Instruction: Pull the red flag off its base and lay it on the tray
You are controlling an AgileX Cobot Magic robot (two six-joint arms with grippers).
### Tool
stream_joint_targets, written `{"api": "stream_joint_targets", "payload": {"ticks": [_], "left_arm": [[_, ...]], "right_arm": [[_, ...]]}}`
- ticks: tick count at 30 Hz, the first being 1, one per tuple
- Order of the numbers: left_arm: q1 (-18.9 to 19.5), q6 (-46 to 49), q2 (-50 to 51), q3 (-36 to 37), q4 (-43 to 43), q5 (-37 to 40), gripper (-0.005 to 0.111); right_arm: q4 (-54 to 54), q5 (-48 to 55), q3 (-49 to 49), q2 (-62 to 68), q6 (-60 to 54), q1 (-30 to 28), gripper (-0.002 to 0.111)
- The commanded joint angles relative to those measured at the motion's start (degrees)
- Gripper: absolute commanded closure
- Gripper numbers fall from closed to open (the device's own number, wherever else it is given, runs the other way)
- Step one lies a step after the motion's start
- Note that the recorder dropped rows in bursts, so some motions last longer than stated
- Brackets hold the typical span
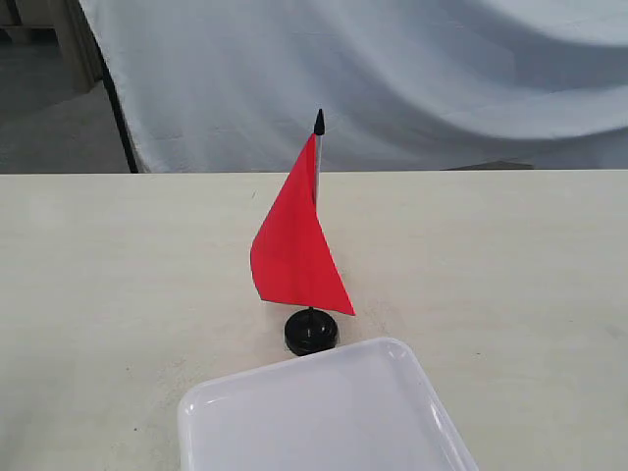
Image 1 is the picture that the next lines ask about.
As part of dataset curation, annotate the black backdrop stand pole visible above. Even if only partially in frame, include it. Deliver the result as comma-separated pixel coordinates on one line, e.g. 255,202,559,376
99,55,138,174

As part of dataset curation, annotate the white backdrop cloth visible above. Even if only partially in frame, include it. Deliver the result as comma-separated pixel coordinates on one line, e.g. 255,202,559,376
82,1,627,173

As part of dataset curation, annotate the wooden furniture in background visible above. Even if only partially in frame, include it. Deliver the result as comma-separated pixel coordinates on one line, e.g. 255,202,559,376
1,0,103,93

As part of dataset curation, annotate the red flag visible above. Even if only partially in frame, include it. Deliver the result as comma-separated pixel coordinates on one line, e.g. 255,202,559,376
250,110,355,316

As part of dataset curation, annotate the white plastic tray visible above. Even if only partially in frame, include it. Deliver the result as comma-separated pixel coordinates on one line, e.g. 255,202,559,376
178,338,476,470

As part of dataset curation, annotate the black round flag base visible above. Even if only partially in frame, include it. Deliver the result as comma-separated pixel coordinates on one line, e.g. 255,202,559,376
284,307,339,356

